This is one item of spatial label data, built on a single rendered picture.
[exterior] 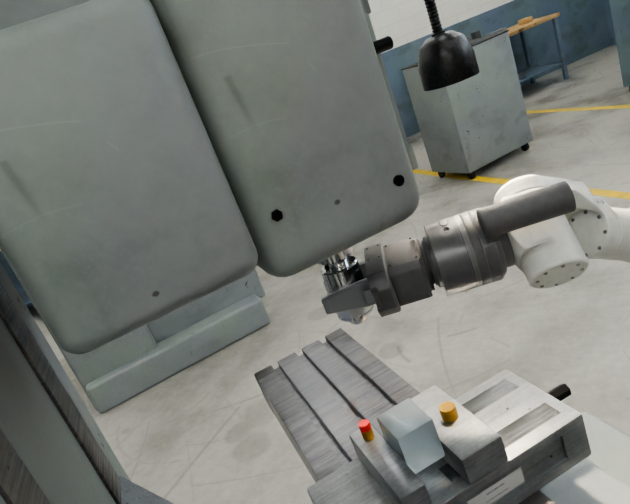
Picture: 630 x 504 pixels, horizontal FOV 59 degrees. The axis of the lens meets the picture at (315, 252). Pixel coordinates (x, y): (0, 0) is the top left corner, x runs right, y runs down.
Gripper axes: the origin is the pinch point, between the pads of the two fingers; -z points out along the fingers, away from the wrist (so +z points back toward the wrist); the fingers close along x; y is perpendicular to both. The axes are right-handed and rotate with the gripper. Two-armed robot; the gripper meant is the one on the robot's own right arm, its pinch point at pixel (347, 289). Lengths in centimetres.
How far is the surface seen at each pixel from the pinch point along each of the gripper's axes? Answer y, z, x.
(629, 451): 53, 33, -18
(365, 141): -17.5, 8.0, 7.4
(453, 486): 25.8, 4.5, 7.9
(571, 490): 41.0, 19.2, -1.7
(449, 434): 21.8, 5.9, 3.5
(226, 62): -28.7, -1.0, 11.6
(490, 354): 124, 26, -163
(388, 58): 14, 57, -742
